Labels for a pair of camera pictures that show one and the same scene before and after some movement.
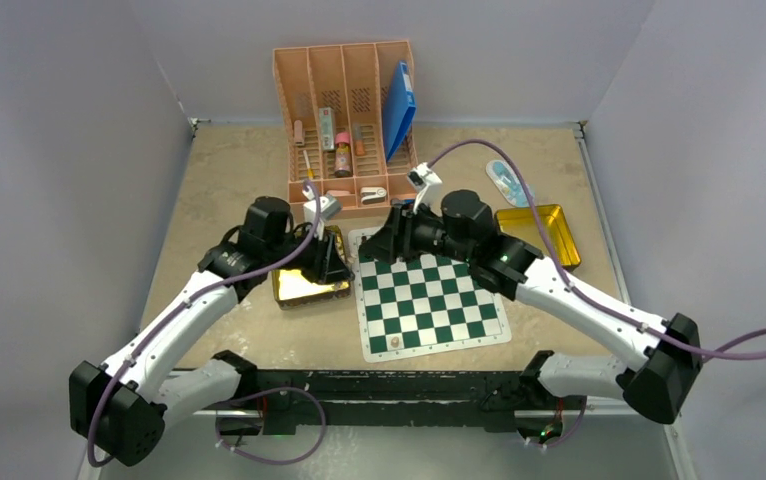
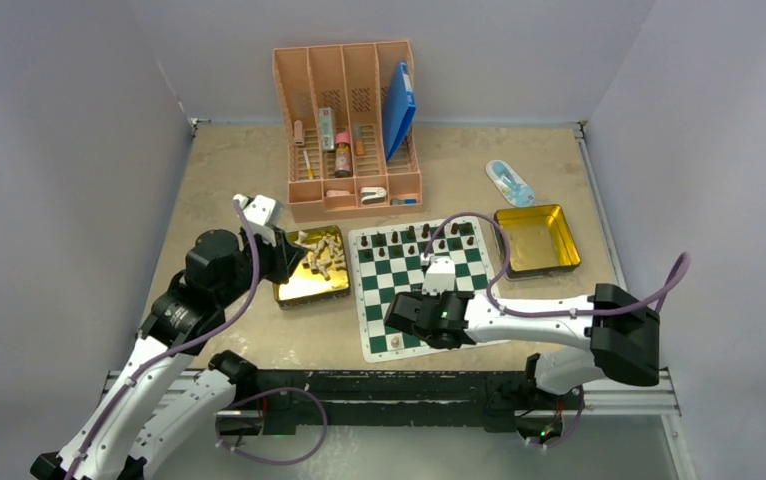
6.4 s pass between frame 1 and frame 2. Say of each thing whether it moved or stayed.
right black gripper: moved
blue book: stayed
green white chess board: stayed
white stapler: stayed
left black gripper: moved
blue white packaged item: stayed
